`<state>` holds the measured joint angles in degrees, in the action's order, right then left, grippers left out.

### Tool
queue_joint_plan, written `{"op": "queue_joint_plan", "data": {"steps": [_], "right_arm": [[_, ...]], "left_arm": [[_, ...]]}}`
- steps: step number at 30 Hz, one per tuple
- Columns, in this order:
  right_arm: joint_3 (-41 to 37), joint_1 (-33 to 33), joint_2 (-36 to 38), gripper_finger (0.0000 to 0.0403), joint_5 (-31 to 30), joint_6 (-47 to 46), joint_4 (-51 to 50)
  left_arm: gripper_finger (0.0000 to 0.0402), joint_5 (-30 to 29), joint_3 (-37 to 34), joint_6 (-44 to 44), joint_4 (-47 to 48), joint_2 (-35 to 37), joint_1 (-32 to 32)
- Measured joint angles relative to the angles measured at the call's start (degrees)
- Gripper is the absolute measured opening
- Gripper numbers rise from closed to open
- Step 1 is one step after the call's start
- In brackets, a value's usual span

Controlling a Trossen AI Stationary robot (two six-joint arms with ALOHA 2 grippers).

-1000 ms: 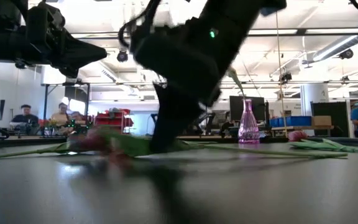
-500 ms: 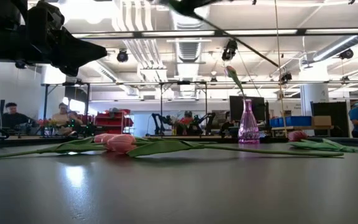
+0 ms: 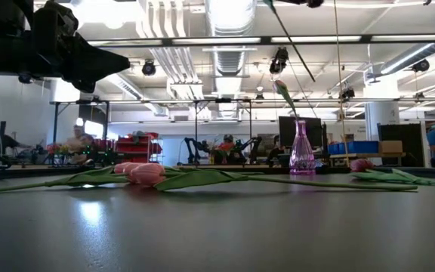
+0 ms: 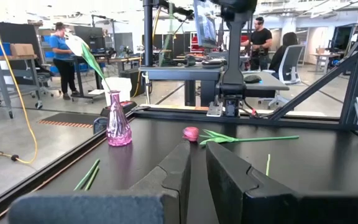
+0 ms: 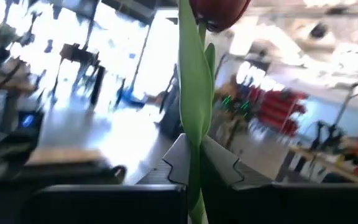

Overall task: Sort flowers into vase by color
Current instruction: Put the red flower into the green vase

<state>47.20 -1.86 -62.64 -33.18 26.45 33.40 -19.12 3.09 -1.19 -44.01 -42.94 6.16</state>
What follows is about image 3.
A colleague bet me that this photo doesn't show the brown cardboard box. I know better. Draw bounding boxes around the brown cardboard box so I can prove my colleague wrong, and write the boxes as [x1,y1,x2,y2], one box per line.
[378,140,404,154]

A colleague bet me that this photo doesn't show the black standing panel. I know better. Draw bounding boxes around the black standing panel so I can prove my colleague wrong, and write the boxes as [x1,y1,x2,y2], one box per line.
[376,122,427,168]

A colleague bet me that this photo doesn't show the purple glass vase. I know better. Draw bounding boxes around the purple glass vase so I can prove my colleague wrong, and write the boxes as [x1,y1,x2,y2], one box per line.
[288,119,316,176]

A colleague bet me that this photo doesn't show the wooden background table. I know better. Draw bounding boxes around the wooden background table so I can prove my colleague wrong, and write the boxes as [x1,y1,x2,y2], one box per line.
[329,152,407,159]

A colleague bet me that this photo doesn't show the thin beige hanging cord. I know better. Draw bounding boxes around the thin beige hanging cord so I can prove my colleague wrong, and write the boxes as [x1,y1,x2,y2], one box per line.
[332,0,350,168]

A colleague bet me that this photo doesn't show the black computer monitor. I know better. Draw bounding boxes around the black computer monitor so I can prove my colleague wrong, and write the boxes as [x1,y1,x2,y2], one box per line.
[278,116,322,149]

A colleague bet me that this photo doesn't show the black table mat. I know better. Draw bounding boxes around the black table mat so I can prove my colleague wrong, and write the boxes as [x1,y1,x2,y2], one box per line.
[0,172,435,272]

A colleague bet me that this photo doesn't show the red storage bin rack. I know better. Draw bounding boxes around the red storage bin rack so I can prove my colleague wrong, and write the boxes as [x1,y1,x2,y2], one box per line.
[114,131,164,166]

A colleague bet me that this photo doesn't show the dark red artificial tulip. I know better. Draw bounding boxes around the dark red artificial tulip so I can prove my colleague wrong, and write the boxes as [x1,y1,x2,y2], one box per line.
[129,162,419,193]
[349,158,435,189]

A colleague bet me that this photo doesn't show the blue storage bins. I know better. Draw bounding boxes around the blue storage bins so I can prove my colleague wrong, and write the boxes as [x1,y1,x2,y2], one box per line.
[328,140,380,156]

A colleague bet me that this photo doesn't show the light pink artificial tulip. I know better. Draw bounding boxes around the light pink artificial tulip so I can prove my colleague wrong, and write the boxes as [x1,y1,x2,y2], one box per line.
[0,162,139,196]
[263,0,316,83]
[272,79,301,125]

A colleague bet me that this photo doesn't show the black background rig frame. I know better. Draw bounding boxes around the black background rig frame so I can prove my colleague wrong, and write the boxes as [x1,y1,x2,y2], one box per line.
[50,98,110,167]
[193,97,253,167]

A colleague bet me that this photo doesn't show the black overhead frame beam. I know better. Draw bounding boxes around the black overhead frame beam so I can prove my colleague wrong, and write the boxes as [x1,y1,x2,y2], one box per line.
[87,33,435,48]

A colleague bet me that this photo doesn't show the white round column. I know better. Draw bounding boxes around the white round column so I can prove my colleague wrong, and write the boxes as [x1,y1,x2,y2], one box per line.
[363,73,400,154]

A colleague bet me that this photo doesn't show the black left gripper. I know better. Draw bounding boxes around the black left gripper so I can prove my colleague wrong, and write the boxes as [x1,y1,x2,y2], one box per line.
[32,0,131,94]

